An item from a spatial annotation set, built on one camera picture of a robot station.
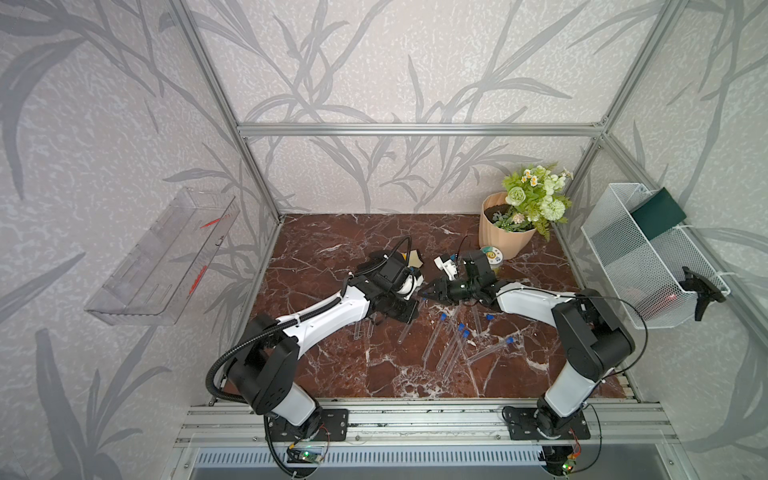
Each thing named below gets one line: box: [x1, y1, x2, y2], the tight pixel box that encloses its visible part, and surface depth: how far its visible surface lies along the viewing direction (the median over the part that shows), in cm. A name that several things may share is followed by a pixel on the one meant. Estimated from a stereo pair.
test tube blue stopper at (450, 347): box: [436, 323, 465, 370], surface depth 88 cm
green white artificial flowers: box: [492, 163, 574, 241], surface depth 90 cm
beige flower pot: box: [479, 192, 537, 260], surface depth 98 cm
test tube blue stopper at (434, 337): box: [421, 313, 447, 361], surface depth 90 cm
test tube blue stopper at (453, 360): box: [442, 329, 471, 382], surface depth 86 cm
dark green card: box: [630, 187, 687, 241], surface depth 72 cm
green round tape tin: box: [480, 246, 504, 271], surface depth 101 cm
